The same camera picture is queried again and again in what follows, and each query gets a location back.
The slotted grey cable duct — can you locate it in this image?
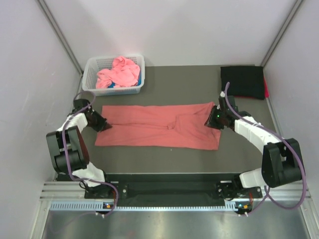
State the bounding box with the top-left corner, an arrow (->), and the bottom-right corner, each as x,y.
49,201 -> 251,212

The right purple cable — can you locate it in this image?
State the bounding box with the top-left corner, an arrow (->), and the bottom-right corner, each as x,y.
223,81 -> 307,217

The salmon pink t shirt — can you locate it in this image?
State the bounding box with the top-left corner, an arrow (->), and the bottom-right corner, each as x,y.
95,102 -> 221,150

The pink t shirt in basket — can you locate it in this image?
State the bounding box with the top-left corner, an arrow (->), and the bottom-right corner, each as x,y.
96,56 -> 141,89

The folded red t shirt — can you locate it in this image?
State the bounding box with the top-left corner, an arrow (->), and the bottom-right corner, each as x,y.
264,78 -> 269,98

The white plastic basket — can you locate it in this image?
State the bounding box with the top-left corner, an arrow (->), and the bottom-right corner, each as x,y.
82,54 -> 145,96

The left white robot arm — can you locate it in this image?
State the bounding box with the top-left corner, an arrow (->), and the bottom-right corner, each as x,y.
46,99 -> 117,199

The folded black t shirt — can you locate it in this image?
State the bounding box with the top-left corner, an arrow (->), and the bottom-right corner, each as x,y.
220,66 -> 266,100

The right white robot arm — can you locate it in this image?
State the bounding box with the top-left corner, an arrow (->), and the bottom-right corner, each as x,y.
205,96 -> 305,200

